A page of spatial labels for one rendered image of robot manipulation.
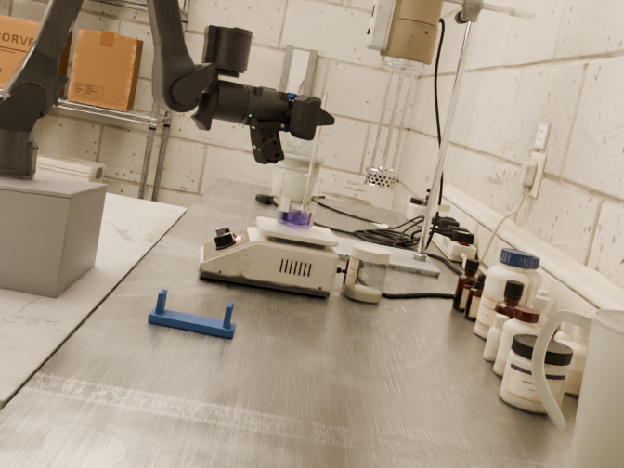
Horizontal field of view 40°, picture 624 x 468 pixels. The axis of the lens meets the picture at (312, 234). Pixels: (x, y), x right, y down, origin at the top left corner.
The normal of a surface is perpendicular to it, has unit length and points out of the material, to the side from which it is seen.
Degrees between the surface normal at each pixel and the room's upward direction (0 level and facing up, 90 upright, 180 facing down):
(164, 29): 86
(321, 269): 90
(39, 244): 90
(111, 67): 91
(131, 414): 0
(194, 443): 0
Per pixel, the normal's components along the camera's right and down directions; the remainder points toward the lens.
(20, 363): 0.19, -0.97
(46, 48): 0.43, 0.15
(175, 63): 0.31, -0.35
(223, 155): 0.01, 0.16
